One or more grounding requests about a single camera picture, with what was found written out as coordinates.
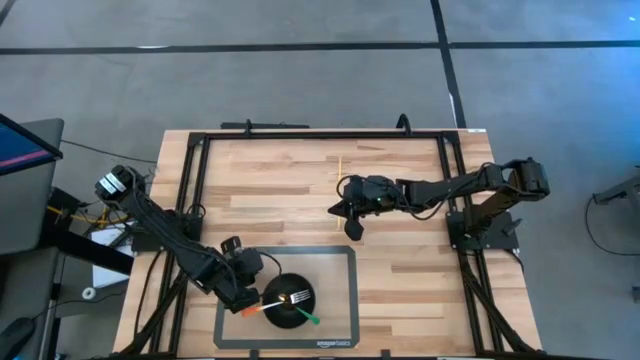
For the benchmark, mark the black aluminium table frame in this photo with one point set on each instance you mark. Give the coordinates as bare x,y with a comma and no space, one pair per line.
325,135

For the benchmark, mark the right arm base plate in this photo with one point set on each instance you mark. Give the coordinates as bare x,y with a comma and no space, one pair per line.
500,232

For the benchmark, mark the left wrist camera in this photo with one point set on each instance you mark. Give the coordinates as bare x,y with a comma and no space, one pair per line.
250,265

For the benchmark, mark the white tape roll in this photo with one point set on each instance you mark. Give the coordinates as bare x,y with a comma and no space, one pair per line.
89,292

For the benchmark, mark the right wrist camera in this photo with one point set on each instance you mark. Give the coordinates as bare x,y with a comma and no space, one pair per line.
381,199

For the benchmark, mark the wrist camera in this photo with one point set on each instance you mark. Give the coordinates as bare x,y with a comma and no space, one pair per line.
381,199
250,265

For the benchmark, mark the grey bordered baking mat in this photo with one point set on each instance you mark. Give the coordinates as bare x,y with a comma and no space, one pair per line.
340,280

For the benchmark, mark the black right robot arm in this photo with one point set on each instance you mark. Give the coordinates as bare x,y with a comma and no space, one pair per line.
435,190

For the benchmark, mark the black loop clamp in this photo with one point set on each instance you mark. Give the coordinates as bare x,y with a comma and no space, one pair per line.
403,122

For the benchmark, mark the computer monitor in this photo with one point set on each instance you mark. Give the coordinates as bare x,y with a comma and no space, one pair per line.
22,147

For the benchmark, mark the black bowl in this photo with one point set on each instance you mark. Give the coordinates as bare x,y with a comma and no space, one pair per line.
280,315

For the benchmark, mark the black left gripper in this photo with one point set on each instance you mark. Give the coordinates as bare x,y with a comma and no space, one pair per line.
220,280

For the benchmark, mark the white paper sheet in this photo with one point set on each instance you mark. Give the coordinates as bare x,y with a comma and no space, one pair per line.
107,265

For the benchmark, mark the black bar clamp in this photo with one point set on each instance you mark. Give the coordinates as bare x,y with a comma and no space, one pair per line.
265,125

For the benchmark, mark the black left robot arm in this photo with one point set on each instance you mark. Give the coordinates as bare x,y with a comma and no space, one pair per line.
160,225

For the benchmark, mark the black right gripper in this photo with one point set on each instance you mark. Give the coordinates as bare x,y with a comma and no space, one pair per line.
360,192

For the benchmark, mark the grey metal stand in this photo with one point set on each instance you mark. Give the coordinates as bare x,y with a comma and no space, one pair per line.
620,190

